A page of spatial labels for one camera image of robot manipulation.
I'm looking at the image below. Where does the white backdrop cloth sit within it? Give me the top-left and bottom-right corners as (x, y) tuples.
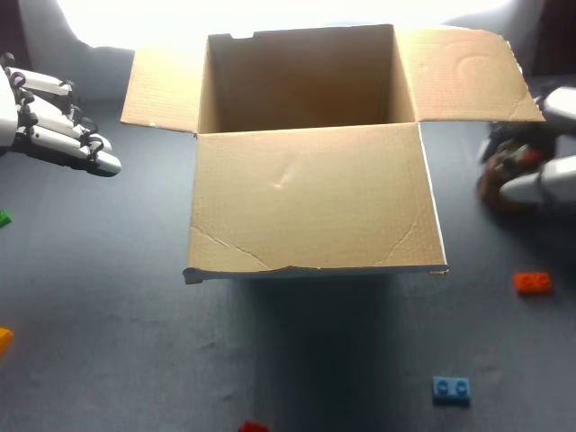
(56, 0), (514, 50)

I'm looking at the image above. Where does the grey table cloth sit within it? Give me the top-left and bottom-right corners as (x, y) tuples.
(0, 0), (576, 432)

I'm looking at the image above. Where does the brown cardboard box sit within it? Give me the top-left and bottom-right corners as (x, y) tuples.
(120, 22), (546, 285)

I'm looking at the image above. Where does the orange toy brick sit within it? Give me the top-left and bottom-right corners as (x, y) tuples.
(514, 272), (553, 296)

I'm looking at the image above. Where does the light blue toy brick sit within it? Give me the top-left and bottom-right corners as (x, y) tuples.
(431, 375), (472, 408)

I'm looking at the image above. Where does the chocolate toy cake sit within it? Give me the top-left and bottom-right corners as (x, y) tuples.
(476, 137), (548, 215)

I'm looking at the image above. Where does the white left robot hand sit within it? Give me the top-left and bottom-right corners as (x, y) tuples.
(0, 52), (123, 178)

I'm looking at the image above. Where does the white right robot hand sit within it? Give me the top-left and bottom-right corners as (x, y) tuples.
(476, 85), (576, 212)

